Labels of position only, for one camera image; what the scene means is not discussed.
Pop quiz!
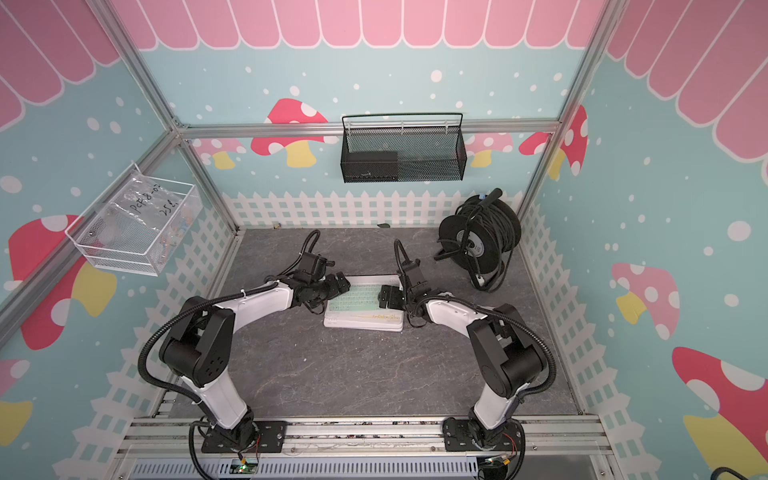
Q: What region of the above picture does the clear wire wall basket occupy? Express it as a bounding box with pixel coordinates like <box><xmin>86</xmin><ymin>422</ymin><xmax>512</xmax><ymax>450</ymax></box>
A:
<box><xmin>65</xmin><ymin>164</ymin><xmax>202</xmax><ymax>277</ymax></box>

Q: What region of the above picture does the black mesh wall basket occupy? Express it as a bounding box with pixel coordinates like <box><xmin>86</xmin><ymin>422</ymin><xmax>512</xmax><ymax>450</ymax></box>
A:
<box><xmin>341</xmin><ymin>112</ymin><xmax>468</xmax><ymax>182</ymax></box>

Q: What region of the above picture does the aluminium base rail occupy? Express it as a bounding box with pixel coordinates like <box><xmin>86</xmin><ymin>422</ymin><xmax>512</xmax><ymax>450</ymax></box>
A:
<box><xmin>106</xmin><ymin>415</ymin><xmax>622</xmax><ymax>479</ymax></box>

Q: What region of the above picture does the yellow key keyboard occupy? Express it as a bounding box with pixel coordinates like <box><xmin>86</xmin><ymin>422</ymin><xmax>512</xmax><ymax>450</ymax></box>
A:
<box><xmin>324</xmin><ymin>312</ymin><xmax>404</xmax><ymax>332</ymax></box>

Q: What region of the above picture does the black box in basket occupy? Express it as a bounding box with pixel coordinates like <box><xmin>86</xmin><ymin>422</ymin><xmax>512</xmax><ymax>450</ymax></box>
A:
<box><xmin>341</xmin><ymin>151</ymin><xmax>399</xmax><ymax>183</ymax></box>

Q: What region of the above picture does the black cable reel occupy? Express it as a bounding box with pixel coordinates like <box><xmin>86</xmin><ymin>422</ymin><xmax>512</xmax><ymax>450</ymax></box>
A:
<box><xmin>433</xmin><ymin>188</ymin><xmax>522</xmax><ymax>292</ymax></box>

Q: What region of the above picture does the green key keyboard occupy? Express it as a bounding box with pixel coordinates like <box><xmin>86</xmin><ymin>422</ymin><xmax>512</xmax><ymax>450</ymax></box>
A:
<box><xmin>325</xmin><ymin>275</ymin><xmax>402</xmax><ymax>318</ymax></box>

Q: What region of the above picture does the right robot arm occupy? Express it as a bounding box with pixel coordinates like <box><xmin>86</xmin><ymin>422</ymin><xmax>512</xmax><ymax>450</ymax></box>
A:
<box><xmin>379</xmin><ymin>239</ymin><xmax>557</xmax><ymax>451</ymax></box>

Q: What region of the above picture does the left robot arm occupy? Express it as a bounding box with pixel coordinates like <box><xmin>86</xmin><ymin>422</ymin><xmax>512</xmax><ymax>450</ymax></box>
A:
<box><xmin>137</xmin><ymin>253</ymin><xmax>351</xmax><ymax>451</ymax></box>

